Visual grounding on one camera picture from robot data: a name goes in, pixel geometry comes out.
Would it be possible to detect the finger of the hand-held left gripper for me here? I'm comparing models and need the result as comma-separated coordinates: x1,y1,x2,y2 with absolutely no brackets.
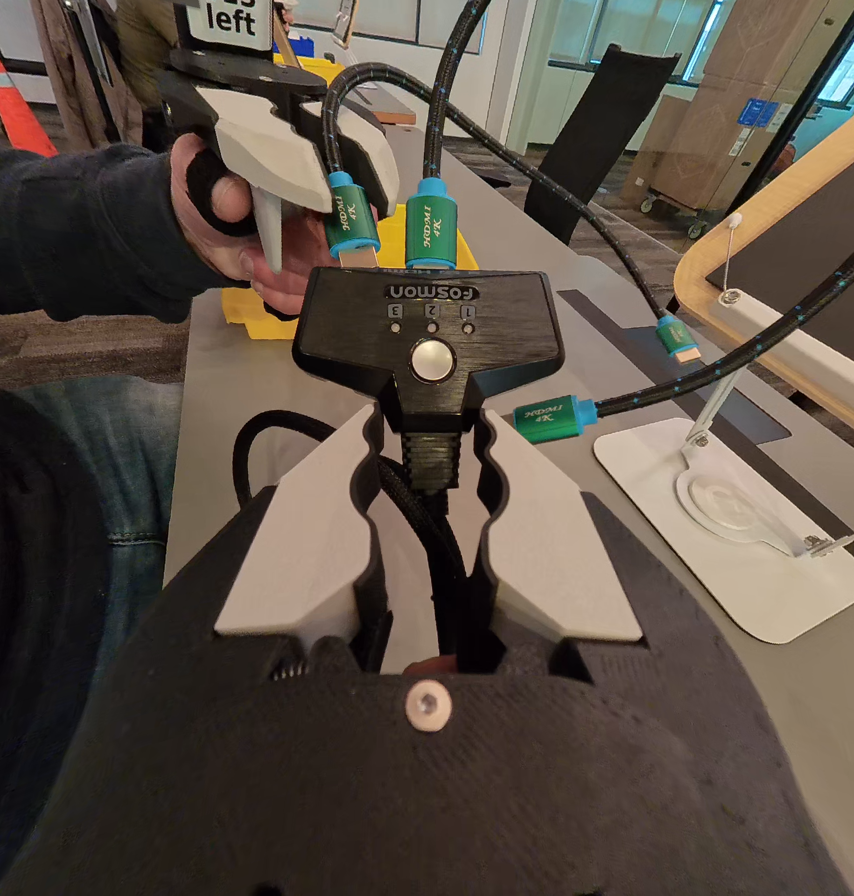
336,119,400,218
215,91,333,211

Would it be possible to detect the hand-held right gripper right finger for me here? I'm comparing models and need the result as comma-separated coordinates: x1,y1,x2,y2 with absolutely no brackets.
469,411,645,659

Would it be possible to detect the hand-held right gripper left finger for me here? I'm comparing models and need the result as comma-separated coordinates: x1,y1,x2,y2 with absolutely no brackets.
215,406,386,659

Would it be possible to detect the green plug braided hdmi cable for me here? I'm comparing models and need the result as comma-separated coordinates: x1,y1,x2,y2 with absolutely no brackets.
399,0,854,446
320,63,705,368

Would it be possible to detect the black hdmi switch box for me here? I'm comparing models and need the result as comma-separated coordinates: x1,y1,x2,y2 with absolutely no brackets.
231,266,568,673

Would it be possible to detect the yellow plastic bin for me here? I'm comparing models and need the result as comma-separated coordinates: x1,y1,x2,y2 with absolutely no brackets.
290,54,347,88
222,203,480,341

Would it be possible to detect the person's left forearm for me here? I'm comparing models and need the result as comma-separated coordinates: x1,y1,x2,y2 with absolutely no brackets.
0,133,229,323

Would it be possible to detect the person's left hand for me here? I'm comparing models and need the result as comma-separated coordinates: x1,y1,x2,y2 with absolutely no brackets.
168,133,333,316

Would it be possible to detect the person's leg in jeans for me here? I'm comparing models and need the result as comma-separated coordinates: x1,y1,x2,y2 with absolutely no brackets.
14,376,187,645

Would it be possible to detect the black chair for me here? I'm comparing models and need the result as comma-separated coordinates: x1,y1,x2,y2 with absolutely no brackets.
523,42,680,246

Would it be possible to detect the orange cone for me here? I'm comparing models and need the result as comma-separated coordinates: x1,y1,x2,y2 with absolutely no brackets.
0,21,60,158

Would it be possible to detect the cardboard box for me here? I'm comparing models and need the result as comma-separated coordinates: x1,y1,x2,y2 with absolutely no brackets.
635,0,820,239

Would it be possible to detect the grey panel with wooden rim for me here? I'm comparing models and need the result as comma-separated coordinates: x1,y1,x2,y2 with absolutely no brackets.
675,133,854,407

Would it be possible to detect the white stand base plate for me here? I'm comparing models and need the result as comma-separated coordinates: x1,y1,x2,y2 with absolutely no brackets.
593,418,854,645

